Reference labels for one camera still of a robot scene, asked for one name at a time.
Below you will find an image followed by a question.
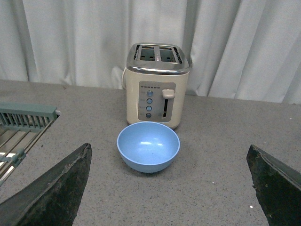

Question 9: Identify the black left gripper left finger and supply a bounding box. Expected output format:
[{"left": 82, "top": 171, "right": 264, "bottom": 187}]
[{"left": 0, "top": 143, "right": 92, "bottom": 226}]

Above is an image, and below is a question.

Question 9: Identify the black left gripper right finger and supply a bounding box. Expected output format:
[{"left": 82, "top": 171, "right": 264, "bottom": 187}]
[{"left": 246, "top": 145, "right": 301, "bottom": 226}]

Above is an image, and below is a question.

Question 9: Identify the blue bowl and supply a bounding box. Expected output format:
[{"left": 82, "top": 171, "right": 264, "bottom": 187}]
[{"left": 117, "top": 122, "right": 180, "bottom": 173}]

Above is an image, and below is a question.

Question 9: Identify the teal dish drying rack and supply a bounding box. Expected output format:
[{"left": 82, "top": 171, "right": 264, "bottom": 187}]
[{"left": 0, "top": 102, "right": 58, "bottom": 185}]

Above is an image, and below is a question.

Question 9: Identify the white curtain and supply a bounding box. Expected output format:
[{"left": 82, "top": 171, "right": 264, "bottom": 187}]
[{"left": 0, "top": 0, "right": 301, "bottom": 104}]

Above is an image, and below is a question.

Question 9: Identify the cream two-slot toaster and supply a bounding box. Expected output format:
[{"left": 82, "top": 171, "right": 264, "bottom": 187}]
[{"left": 122, "top": 43, "right": 190, "bottom": 129}]

